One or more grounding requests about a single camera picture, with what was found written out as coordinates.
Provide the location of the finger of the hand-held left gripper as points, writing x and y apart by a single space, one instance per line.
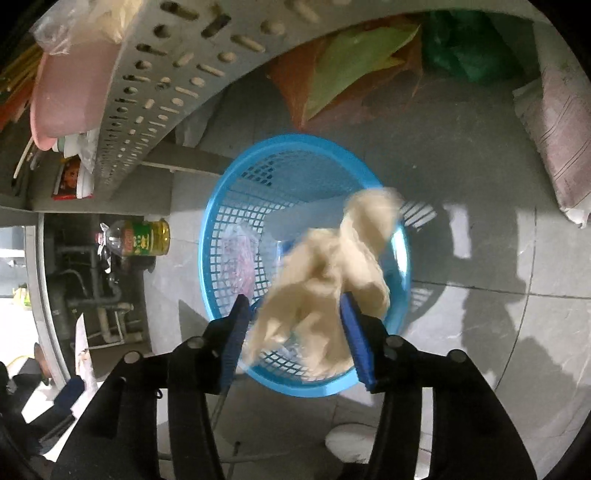
70 394

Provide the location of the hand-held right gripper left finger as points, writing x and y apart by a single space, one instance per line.
231 341

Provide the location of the bundle of wooden chopsticks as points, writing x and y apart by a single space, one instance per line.
23 69

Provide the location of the cooking oil bottle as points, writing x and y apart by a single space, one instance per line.
143 237

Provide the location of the grey drain pipes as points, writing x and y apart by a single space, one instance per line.
99 277

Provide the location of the green plastic bag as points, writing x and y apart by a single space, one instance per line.
471 50

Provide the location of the clear plastic packet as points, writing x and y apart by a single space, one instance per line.
240 258

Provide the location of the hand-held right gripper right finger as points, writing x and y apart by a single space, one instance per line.
358 341

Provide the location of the blue plastic mesh basket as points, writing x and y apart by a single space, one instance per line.
300 143

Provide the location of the white rag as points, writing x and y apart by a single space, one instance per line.
194 129

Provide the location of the orange and green bag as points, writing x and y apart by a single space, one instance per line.
341 69

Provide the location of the beige perforated shelf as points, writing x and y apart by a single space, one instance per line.
152 92

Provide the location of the red printed box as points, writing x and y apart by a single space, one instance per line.
69 177

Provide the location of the pinkish paper sack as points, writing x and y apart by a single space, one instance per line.
563 129

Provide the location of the clear bag of yellow flatbreads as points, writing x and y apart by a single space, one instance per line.
101 18

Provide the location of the pink plastic basin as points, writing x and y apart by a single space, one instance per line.
69 101

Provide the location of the beige paper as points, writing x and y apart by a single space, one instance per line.
323 267

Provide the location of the white shoe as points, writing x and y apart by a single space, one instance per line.
351 443

